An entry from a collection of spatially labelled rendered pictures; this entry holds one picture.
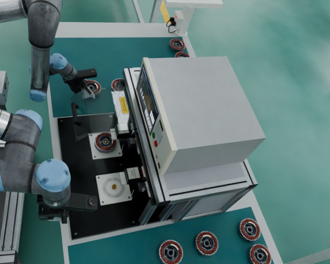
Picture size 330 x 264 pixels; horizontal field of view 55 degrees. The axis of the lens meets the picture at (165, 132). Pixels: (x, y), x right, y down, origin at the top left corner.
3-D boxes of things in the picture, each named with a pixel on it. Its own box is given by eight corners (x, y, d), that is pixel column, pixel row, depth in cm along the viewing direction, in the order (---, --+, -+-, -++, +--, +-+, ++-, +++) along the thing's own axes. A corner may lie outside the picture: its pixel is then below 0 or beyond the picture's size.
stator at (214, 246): (217, 257, 149) (220, 255, 146) (194, 256, 146) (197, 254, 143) (215, 233, 155) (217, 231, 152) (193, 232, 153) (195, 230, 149)
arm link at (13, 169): (-1, 154, 83) (43, 159, 85) (-14, 195, 77) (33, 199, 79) (-7, 140, 77) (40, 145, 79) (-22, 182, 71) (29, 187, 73)
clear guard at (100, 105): (76, 142, 135) (76, 135, 130) (70, 98, 147) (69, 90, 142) (149, 134, 146) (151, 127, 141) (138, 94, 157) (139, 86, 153)
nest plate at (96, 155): (92, 160, 158) (92, 158, 157) (88, 134, 165) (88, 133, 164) (122, 156, 163) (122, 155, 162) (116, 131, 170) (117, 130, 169)
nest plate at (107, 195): (100, 206, 147) (100, 205, 146) (95, 176, 154) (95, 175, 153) (131, 200, 152) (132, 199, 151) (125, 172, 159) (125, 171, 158)
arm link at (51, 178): (36, 154, 76) (73, 157, 77) (40, 173, 85) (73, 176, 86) (28, 184, 71) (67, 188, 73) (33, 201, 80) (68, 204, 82)
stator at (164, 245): (173, 272, 141) (175, 271, 137) (152, 256, 142) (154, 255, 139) (185, 251, 147) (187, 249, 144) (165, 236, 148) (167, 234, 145)
